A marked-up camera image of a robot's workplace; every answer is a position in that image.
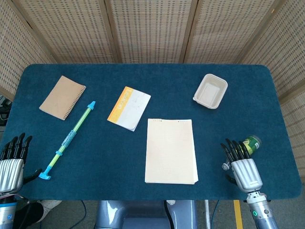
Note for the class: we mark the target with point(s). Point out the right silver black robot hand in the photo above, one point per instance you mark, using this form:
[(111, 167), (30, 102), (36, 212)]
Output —
[(245, 173)]

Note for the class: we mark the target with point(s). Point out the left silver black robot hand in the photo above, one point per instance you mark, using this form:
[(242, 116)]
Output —
[(10, 171)]

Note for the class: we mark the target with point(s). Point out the cream top-bound lined notepad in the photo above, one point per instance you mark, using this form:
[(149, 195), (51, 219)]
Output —
[(170, 152)]

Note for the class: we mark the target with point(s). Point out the grey robot base column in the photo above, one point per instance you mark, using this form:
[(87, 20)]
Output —
[(140, 214)]

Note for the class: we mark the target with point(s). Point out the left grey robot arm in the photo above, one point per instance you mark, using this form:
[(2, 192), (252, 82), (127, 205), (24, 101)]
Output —
[(7, 212)]

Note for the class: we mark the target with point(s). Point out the brown kraft spiral notebook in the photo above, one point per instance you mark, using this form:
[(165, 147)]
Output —
[(62, 96)]

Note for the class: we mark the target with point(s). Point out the orange white booklet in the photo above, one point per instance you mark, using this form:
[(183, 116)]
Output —
[(129, 108)]

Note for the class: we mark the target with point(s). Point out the green labelled drink can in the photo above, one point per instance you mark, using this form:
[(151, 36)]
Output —
[(252, 144)]

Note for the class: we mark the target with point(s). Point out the white shoe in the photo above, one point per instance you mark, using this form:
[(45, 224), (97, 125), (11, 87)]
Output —
[(50, 206)]

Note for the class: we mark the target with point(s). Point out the white table leg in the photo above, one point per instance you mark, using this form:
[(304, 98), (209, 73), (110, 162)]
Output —
[(207, 214)]

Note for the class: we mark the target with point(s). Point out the black equipment clutter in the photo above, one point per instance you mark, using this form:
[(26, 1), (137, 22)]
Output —
[(4, 109)]

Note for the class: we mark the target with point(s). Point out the green blue toy water pump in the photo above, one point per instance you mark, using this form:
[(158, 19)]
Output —
[(69, 138)]

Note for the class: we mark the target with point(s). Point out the beige takeaway food container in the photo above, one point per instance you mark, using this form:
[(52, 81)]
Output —
[(210, 91)]

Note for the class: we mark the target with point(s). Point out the dark blue table mat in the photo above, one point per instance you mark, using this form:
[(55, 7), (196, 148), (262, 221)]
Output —
[(107, 155)]

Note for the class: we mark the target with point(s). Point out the woven bamboo folding screen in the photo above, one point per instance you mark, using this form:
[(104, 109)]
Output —
[(152, 31)]

